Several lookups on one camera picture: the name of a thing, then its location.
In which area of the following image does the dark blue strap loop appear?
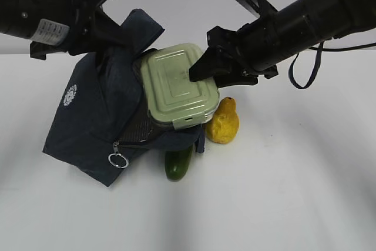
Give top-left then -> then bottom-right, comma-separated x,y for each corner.
288,40 -> 325,89

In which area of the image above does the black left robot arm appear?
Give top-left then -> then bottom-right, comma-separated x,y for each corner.
1,0 -> 134,60

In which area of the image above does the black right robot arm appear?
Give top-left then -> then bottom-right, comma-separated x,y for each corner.
189,0 -> 375,88

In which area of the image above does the dark blue lunch bag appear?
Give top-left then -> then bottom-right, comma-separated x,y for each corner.
42,8 -> 205,186

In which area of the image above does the green cucumber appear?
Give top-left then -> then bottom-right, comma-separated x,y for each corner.
164,145 -> 194,182

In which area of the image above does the yellow pear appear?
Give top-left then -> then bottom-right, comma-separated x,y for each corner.
205,97 -> 240,145

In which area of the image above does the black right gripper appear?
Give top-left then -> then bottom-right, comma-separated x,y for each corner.
189,19 -> 278,88

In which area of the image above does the glass container green lid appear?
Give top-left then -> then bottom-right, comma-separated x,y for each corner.
137,43 -> 220,130

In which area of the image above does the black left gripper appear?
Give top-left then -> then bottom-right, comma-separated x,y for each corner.
30,0 -> 136,60

